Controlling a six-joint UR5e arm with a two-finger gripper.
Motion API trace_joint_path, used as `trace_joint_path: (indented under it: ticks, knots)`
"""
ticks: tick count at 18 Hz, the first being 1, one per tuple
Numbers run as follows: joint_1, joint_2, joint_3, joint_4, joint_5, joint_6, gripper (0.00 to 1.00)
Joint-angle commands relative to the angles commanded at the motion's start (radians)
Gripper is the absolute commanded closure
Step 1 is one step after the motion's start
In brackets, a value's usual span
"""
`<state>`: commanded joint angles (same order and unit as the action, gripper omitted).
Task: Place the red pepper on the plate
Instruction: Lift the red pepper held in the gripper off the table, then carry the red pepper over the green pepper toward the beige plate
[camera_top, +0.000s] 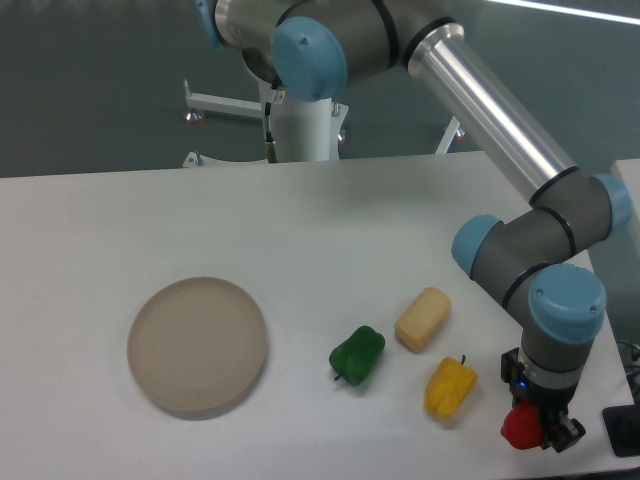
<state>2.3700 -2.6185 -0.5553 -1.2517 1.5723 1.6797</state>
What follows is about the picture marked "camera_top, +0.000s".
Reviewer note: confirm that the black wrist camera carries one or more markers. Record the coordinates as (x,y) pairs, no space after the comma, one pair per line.
(512,372)

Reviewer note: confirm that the green toy pepper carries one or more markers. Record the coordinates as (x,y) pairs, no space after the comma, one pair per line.
(355,358)

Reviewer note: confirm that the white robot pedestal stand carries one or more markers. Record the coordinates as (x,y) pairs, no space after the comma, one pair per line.
(294,130)

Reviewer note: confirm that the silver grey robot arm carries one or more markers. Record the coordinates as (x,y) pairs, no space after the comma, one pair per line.
(311,51)

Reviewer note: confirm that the beige toy bread loaf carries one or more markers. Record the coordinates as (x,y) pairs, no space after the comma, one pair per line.
(422,319)

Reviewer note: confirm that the yellow toy pepper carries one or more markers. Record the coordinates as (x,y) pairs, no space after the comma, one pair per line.
(448,387)

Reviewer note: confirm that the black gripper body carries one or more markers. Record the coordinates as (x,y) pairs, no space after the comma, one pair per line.
(548,392)

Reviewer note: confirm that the red toy pepper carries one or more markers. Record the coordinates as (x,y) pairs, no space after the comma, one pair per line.
(521,427)

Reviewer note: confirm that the black box at table edge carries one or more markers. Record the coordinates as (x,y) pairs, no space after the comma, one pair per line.
(622,426)

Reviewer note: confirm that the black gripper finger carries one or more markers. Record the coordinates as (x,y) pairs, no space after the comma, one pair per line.
(560,432)

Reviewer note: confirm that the beige round plate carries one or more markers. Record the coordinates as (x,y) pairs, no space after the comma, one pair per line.
(197,347)

